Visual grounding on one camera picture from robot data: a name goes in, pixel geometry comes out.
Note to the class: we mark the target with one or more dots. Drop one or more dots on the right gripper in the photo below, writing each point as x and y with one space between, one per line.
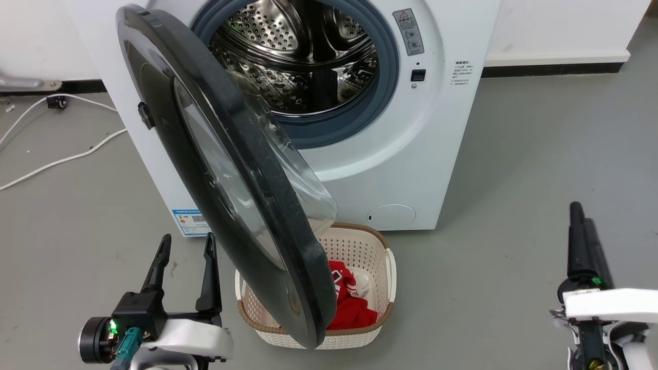
611 306

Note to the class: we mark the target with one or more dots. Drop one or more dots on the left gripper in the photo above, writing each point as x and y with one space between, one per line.
190 334

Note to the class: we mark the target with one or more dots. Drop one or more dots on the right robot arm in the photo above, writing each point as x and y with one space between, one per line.
637 349

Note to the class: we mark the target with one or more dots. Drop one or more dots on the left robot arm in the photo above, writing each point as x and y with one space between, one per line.
164 361

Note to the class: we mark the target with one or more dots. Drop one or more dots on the dark grey round washer door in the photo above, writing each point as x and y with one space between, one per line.
247 205

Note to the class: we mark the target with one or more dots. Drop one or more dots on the white front-load washing machine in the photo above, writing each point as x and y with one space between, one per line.
411 154

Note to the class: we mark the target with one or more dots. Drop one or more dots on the grey rubber door gasket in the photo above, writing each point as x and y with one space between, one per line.
360 115

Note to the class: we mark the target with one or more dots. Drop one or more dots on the black door lock latch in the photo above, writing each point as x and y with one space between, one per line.
418 75

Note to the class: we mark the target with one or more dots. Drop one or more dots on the blue white energy label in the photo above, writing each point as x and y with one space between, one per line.
189 222

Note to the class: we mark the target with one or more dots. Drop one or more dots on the red garment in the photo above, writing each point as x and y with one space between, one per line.
352 311

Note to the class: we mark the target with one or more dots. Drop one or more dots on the white cloth piece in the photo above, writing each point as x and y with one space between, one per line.
363 285

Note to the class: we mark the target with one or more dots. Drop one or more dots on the white woven plastic laundry basket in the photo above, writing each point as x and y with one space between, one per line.
370 257

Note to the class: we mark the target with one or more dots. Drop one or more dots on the black baseboard strip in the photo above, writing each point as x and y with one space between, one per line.
552 70

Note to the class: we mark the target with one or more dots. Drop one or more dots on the round white filter cover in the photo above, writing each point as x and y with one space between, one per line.
391 217

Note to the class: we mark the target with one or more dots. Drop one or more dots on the stainless steel washer drum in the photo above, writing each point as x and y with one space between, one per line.
298 56

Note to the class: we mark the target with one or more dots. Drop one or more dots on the grey warning sticker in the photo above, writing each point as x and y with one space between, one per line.
408 32

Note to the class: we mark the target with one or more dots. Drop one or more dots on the black cylindrical wrist camera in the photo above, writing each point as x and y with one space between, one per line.
95 340

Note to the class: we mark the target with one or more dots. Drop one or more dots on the grey metal bracket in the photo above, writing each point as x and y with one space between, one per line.
25 82

